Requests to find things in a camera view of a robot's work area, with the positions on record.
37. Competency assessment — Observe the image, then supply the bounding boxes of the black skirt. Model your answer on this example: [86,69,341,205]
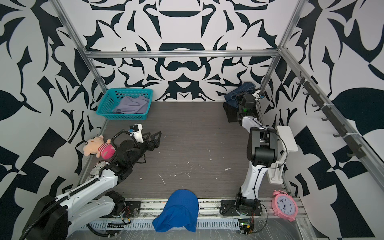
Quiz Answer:
[223,103,239,123]

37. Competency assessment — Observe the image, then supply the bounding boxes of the dark blue denim skirt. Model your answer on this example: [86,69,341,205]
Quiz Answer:
[225,82,256,108]

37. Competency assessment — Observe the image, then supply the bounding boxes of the lavender grey skirt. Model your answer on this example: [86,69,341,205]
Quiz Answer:
[114,96,150,115]

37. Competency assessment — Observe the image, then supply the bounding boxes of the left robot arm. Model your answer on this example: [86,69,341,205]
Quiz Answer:
[20,129,162,240]

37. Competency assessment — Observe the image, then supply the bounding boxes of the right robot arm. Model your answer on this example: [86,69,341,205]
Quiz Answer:
[236,93,287,209]

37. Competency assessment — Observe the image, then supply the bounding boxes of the pink plush toy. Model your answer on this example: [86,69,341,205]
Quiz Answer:
[83,135,116,160]

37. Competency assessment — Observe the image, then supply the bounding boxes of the teal plastic basket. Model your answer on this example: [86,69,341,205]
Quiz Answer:
[97,88,154,121]

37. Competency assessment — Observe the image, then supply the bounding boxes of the white shelf stand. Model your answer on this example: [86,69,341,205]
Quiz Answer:
[267,126,298,185]

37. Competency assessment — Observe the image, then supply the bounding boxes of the blue cloth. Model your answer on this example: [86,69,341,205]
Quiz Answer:
[153,189,200,233]

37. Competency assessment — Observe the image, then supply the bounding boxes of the pink alarm clock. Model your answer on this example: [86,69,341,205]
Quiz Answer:
[272,191,299,222]

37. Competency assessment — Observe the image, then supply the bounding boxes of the small green circuit board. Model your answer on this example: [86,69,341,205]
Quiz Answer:
[239,219,255,235]

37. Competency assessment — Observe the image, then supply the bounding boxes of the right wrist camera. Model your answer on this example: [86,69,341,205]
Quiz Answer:
[253,90,265,101]

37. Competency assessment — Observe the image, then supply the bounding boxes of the black corrugated cable conduit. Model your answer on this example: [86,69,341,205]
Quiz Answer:
[17,129,133,240]

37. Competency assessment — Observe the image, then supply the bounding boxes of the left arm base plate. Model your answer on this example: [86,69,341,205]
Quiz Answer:
[104,201,142,218]

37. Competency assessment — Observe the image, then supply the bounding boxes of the aluminium frame crossbar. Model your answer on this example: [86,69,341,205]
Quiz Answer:
[85,50,278,59]

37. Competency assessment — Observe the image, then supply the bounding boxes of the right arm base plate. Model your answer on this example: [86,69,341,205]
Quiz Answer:
[219,200,263,217]

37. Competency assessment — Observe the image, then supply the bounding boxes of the grey wall hook rack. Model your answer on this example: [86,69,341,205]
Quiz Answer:
[297,71,367,159]

